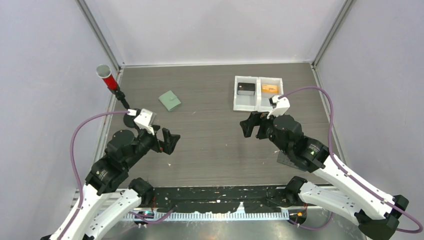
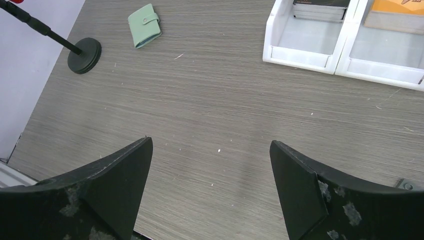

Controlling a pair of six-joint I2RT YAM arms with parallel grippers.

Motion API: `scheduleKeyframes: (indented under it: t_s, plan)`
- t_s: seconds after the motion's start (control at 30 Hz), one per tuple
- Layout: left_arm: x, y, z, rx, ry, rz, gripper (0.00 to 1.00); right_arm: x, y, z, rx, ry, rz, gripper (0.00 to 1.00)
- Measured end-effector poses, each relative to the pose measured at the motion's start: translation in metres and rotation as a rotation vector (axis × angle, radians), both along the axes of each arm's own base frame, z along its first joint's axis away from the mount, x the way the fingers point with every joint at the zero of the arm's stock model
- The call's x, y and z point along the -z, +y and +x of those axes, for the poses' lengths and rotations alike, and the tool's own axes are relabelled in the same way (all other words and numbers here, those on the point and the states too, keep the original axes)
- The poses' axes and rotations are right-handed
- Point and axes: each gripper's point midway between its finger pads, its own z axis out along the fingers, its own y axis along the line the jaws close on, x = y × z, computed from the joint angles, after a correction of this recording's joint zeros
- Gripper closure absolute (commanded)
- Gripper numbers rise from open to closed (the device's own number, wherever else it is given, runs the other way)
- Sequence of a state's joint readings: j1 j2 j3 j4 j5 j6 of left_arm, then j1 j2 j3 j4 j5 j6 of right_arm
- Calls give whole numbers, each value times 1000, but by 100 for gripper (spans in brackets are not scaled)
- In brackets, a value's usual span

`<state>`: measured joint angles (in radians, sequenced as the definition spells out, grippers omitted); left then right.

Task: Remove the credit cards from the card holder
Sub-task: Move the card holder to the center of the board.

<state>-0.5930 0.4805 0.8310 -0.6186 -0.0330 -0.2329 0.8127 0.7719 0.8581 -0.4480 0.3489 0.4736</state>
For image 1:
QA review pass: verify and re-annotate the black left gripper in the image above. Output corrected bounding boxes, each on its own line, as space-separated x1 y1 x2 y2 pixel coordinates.
124 123 180 169

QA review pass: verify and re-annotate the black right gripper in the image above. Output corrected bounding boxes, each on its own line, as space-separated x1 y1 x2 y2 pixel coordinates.
239 108 290 155

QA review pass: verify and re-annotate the green card holder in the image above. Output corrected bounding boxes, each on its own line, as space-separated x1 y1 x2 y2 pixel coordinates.
158 90 181 112

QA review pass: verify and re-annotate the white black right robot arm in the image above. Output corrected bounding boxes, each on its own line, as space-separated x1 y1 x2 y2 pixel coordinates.
240 111 409 240

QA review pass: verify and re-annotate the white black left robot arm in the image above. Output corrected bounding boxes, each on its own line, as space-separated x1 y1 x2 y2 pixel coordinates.
44 128 181 240

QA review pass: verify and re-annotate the white two-compartment bin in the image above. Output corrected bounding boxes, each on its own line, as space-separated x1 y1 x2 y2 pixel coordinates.
233 75 284 112

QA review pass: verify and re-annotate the black box in bin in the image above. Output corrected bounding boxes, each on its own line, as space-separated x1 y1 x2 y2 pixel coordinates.
236 82 256 96

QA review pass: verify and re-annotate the orange box in bin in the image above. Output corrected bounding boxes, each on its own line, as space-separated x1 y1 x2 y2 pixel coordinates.
261 84 279 95

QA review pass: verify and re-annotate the red microphone on stand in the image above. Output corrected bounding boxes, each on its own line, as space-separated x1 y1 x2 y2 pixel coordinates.
96 64 140 131

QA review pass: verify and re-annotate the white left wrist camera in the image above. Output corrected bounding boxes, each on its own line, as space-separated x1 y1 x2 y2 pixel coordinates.
133 108 156 136

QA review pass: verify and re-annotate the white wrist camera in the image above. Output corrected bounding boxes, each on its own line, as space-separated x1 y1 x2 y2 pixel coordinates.
133 108 156 136
266 95 290 119

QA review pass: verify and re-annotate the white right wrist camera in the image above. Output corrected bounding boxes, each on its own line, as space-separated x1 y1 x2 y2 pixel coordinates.
266 95 290 119

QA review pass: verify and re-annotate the aluminium front rail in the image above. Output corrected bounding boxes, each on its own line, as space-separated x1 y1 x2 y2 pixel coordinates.
71 188 332 222

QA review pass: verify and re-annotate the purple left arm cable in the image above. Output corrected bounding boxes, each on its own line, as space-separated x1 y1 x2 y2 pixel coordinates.
56 110 138 240

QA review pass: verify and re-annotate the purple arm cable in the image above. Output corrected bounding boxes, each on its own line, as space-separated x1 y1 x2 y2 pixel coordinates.
278 86 424 235
56 110 138 240

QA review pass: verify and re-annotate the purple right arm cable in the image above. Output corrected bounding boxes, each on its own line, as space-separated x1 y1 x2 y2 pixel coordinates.
278 86 424 235

